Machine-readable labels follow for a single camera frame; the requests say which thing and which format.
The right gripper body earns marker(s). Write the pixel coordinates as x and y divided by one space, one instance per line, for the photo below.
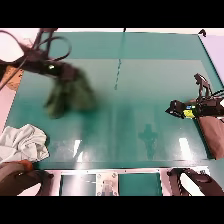
176 108

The dark green garment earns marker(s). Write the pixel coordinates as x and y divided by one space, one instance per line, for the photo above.
71 96

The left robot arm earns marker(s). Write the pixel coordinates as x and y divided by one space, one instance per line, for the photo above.
16 180

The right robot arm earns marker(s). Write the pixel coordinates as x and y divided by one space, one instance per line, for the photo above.
186 182

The brown garment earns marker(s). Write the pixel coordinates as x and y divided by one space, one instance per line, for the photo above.
213 133

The pale grey garment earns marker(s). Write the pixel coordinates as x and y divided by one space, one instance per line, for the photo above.
21 141

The silver frame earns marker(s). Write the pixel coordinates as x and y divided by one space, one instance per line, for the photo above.
106 181

